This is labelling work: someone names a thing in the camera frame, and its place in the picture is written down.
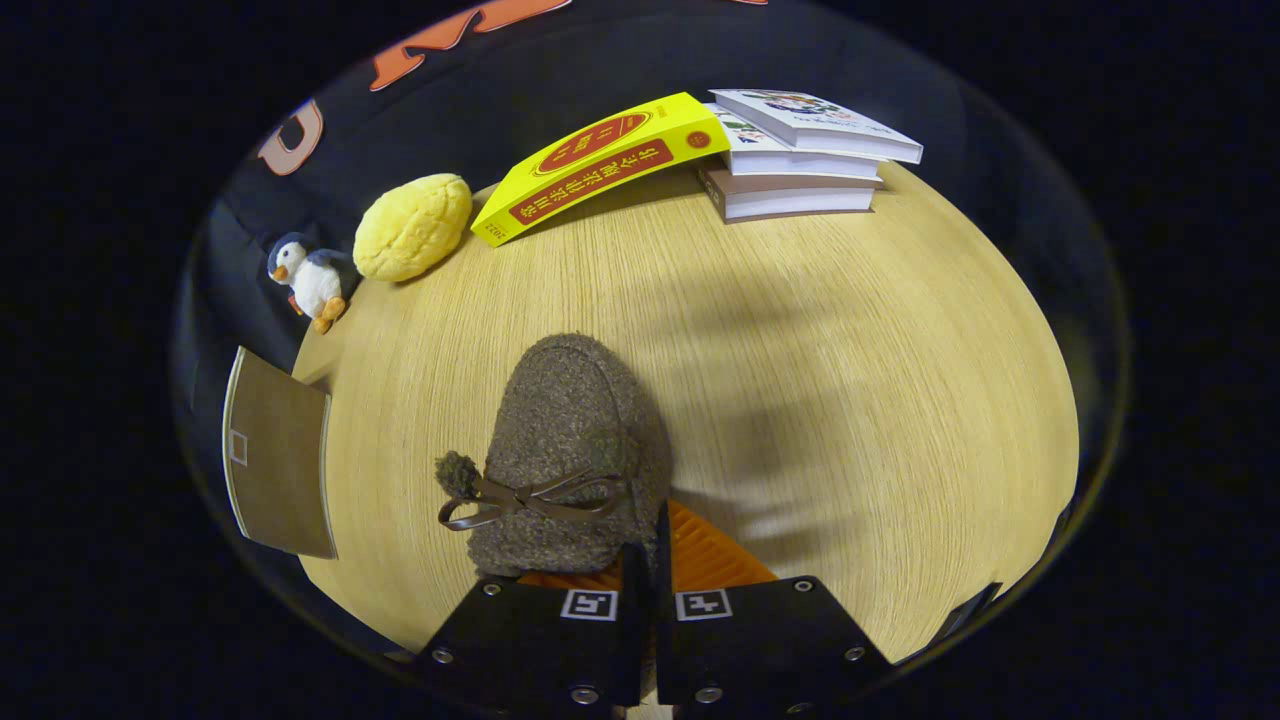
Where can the yellow bun-shaped plush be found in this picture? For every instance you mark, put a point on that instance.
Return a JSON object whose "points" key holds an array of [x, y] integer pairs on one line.
{"points": [[412, 228]]}

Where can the brown fuzzy shoe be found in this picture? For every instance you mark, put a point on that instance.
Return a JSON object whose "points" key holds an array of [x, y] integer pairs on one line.
{"points": [[570, 420]]}

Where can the black backdrop cloth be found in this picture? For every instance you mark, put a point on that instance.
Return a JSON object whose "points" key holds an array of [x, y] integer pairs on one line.
{"points": [[900, 60]]}

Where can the woven storage box cream lining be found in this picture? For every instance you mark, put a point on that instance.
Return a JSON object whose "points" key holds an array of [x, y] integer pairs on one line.
{"points": [[280, 460]]}

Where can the brown book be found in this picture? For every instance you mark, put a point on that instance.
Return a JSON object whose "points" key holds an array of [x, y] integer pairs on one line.
{"points": [[790, 198]]}

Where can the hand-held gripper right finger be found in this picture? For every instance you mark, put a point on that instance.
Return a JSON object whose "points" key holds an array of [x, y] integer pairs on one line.
{"points": [[662, 620]]}

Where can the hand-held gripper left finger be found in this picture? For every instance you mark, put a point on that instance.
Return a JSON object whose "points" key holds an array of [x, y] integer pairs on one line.
{"points": [[634, 640]]}

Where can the yellow book with red label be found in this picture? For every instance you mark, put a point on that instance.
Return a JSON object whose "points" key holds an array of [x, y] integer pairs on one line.
{"points": [[600, 160]]}

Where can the penguin plush toy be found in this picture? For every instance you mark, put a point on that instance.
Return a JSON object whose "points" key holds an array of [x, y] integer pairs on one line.
{"points": [[315, 285]]}

